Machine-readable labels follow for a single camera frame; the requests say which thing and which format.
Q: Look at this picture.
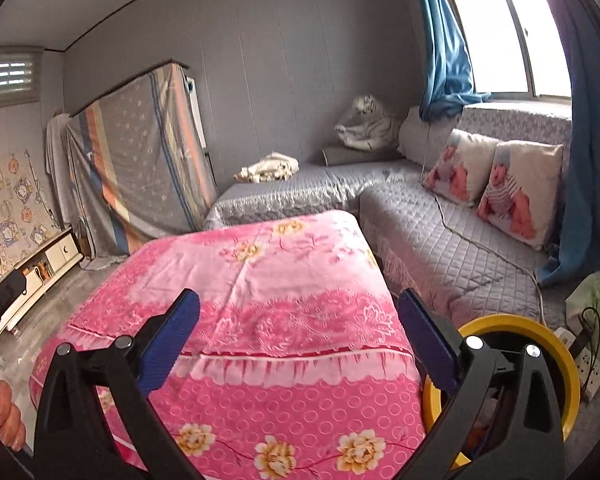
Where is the person's left hand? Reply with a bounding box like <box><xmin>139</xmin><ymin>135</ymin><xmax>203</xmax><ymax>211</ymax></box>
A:
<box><xmin>0</xmin><ymin>379</ymin><xmax>26</xmax><ymax>453</ymax></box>

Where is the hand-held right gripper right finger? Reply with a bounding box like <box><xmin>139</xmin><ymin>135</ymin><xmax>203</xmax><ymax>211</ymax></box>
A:
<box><xmin>397</xmin><ymin>287</ymin><xmax>567</xmax><ymax>480</ymax></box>

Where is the yellow rimmed black trash bin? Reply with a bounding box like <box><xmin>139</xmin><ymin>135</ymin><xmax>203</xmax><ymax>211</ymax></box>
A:
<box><xmin>422</xmin><ymin>314</ymin><xmax>581</xmax><ymax>471</ymax></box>

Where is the white plastic bag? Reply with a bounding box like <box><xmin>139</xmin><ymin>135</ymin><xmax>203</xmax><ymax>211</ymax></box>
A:
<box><xmin>479</xmin><ymin>399</ymin><xmax>502</xmax><ymax>427</ymax></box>

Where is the beige crumpled cloth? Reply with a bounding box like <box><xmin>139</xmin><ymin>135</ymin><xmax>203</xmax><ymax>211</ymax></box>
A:
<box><xmin>233</xmin><ymin>151</ymin><xmax>300</xmax><ymax>184</ymax></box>

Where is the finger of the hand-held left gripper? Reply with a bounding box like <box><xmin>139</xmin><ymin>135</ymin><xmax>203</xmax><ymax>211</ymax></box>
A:
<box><xmin>0</xmin><ymin>270</ymin><xmax>27</xmax><ymax>311</ymax></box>

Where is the grey quilted sofa section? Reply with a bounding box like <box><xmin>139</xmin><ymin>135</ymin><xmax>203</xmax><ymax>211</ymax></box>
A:
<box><xmin>359</xmin><ymin>102</ymin><xmax>600</xmax><ymax>431</ymax></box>
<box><xmin>203</xmin><ymin>157</ymin><xmax>421</xmax><ymax>233</ymax></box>

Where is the white power strip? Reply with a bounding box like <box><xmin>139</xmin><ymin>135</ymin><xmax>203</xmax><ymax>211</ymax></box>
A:
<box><xmin>554</xmin><ymin>327</ymin><xmax>600</xmax><ymax>403</ymax></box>

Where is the window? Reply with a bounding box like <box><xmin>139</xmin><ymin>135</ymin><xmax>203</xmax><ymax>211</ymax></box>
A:
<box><xmin>432</xmin><ymin>0</ymin><xmax>576</xmax><ymax>103</ymax></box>

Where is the pink floral blanket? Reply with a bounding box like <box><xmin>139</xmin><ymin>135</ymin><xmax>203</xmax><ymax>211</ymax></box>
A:
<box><xmin>29</xmin><ymin>210</ymin><xmax>428</xmax><ymax>480</ymax></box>

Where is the white hanging cloth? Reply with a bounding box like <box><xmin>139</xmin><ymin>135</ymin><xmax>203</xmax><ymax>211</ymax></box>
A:
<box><xmin>45</xmin><ymin>112</ymin><xmax>81</xmax><ymax>228</ymax></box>

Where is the white tiger plush toy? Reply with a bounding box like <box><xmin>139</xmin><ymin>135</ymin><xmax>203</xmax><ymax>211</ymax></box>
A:
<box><xmin>335</xmin><ymin>94</ymin><xmax>401</xmax><ymax>153</ymax></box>

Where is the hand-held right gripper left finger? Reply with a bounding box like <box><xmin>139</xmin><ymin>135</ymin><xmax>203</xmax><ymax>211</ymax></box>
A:
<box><xmin>32</xmin><ymin>287</ymin><xmax>202</xmax><ymax>480</ymax></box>

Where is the grey window blind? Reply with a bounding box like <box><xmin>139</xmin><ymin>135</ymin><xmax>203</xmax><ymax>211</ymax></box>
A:
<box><xmin>0</xmin><ymin>47</ymin><xmax>46</xmax><ymax>111</ymax></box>

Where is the white tv cabinet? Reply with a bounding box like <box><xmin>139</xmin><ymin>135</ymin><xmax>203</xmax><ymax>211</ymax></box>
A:
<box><xmin>0</xmin><ymin>227</ymin><xmax>85</xmax><ymax>346</ymax></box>

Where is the black charger plug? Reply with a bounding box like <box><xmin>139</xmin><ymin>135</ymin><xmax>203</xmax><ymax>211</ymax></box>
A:
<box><xmin>570</xmin><ymin>307</ymin><xmax>600</xmax><ymax>361</ymax></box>

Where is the blue curtain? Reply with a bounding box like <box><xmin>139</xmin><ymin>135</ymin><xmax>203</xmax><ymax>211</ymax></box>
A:
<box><xmin>405</xmin><ymin>0</ymin><xmax>491</xmax><ymax>122</ymax></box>
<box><xmin>535</xmin><ymin>0</ymin><xmax>600</xmax><ymax>288</ymax></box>

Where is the striped cloth covered wardrobe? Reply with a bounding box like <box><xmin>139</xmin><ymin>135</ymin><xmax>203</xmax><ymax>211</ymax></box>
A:
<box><xmin>65</xmin><ymin>60</ymin><xmax>220</xmax><ymax>258</ymax></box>

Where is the plain grey pillow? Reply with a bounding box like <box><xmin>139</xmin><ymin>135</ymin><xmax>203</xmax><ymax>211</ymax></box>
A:
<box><xmin>397</xmin><ymin>105</ymin><xmax>463</xmax><ymax>171</ymax></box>

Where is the cartoon print wall covering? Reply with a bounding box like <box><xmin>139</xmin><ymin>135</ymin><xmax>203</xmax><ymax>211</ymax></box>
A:
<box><xmin>0</xmin><ymin>149</ymin><xmax>63</xmax><ymax>291</ymax></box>

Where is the baby print pillow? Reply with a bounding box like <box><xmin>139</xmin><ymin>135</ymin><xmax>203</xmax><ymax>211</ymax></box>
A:
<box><xmin>422</xmin><ymin>129</ymin><xmax>501</xmax><ymax>206</ymax></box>
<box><xmin>476</xmin><ymin>140</ymin><xmax>565</xmax><ymax>251</ymax></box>

